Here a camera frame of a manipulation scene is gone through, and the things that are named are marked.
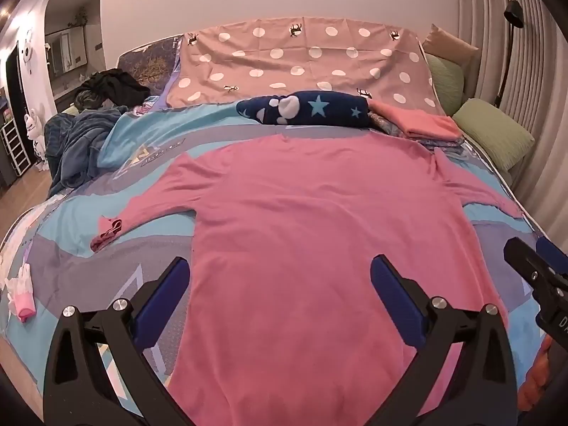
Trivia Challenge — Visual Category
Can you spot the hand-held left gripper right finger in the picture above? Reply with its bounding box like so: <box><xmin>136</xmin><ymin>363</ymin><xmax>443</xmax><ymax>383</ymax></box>
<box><xmin>370</xmin><ymin>254</ymin><xmax>519</xmax><ymax>426</ymax></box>

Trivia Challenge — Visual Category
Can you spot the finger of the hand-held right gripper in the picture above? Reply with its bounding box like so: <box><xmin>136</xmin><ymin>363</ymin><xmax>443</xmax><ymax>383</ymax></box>
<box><xmin>503</xmin><ymin>236</ymin><xmax>555</xmax><ymax>296</ymax></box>
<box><xmin>535</xmin><ymin>237</ymin><xmax>568</xmax><ymax>276</ymax></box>

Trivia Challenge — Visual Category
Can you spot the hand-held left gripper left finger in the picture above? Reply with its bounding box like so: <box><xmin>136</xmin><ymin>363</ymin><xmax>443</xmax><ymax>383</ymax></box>
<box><xmin>43</xmin><ymin>256</ymin><xmax>191</xmax><ymax>426</ymax></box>

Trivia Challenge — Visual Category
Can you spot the pink long-sleeve shirt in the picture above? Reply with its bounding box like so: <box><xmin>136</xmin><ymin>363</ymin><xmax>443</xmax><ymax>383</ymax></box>
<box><xmin>90</xmin><ymin>135</ymin><xmax>524</xmax><ymax>426</ymax></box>

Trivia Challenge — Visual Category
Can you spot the stack of folded clothes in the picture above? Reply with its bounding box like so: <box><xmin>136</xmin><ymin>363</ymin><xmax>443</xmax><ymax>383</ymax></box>
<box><xmin>368</xmin><ymin>113</ymin><xmax>466</xmax><ymax>147</ymax></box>

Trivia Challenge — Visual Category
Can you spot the black clothes pile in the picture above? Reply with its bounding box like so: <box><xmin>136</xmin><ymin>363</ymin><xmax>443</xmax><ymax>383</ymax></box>
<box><xmin>73</xmin><ymin>69</ymin><xmax>152</xmax><ymax>109</ymax></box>

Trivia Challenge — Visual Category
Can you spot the large green pillow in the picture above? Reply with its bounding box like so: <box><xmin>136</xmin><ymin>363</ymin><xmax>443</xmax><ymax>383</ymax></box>
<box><xmin>453</xmin><ymin>98</ymin><xmax>535</xmax><ymax>171</ymax></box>

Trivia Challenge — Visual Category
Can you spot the white curtain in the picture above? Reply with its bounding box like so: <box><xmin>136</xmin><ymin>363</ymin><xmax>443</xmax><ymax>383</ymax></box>
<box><xmin>457</xmin><ymin>0</ymin><xmax>568</xmax><ymax>240</ymax></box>

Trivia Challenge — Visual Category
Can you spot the pink white sock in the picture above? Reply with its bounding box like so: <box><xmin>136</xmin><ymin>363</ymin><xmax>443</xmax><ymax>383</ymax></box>
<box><xmin>4</xmin><ymin>263</ymin><xmax>36</xmax><ymax>324</ymax></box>

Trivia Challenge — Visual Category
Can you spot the blue grey patterned bed sheet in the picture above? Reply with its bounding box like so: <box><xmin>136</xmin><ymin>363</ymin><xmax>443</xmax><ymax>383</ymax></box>
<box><xmin>0</xmin><ymin>98</ymin><xmax>560</xmax><ymax>426</ymax></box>

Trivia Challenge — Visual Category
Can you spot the folded salmon cloth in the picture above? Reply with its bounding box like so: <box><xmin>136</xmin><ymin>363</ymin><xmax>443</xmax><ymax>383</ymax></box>
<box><xmin>367</xmin><ymin>99</ymin><xmax>462</xmax><ymax>140</ymax></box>

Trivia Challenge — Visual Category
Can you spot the dark blue blanket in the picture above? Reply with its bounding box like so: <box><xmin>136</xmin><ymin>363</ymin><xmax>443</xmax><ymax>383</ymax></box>
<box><xmin>44</xmin><ymin>104</ymin><xmax>134</xmax><ymax>196</ymax></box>

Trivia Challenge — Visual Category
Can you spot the small green pillow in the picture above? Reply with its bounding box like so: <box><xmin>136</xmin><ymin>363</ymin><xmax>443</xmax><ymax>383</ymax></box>
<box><xmin>426</xmin><ymin>53</ymin><xmax>464</xmax><ymax>116</ymax></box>

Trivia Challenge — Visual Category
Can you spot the navy star print cloth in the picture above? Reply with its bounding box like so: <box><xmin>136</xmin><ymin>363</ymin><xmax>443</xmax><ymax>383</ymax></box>
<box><xmin>236</xmin><ymin>90</ymin><xmax>373</xmax><ymax>129</ymax></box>

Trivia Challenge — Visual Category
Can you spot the white rack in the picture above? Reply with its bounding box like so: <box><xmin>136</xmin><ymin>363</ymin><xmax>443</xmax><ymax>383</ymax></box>
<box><xmin>0</xmin><ymin>120</ymin><xmax>31</xmax><ymax>177</ymax></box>

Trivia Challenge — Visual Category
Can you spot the white cat figurine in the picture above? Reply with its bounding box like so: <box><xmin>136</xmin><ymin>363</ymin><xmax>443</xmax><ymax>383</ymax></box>
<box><xmin>24</xmin><ymin>104</ymin><xmax>49</xmax><ymax>171</ymax></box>

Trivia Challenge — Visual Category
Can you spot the purple patterned pillow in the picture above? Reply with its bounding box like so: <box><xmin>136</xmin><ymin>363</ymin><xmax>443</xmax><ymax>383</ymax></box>
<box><xmin>118</xmin><ymin>35</ymin><xmax>184</xmax><ymax>98</ymax></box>

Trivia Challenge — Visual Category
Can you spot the beige pillow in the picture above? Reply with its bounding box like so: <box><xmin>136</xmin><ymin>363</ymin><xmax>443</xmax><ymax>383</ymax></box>
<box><xmin>421</xmin><ymin>24</ymin><xmax>480</xmax><ymax>67</ymax></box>

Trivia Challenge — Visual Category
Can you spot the pink polka dot cover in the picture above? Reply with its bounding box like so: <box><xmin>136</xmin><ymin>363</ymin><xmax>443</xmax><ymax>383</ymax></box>
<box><xmin>166</xmin><ymin>18</ymin><xmax>449</xmax><ymax>109</ymax></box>

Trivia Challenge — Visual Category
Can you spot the black floor lamp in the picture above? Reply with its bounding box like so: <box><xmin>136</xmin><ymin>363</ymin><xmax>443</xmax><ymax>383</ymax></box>
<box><xmin>495</xmin><ymin>0</ymin><xmax>525</xmax><ymax>107</ymax></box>

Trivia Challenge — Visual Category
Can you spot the white wall decoration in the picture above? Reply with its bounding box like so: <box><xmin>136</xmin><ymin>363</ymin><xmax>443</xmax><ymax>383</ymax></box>
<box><xmin>20</xmin><ymin>29</ymin><xmax>35</xmax><ymax>76</ymax></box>

